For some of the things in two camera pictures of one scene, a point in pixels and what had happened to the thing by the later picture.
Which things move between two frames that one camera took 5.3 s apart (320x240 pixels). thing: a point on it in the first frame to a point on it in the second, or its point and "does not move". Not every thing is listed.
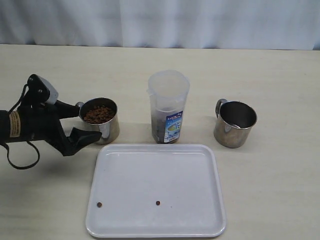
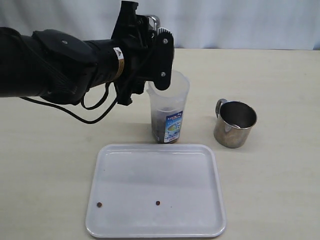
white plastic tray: (155, 191) does not move
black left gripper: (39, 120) to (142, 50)
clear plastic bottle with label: (168, 90) does not move
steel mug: (235, 120) does not move
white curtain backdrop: (261, 24) does not move
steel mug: (100, 114) to (154, 23)
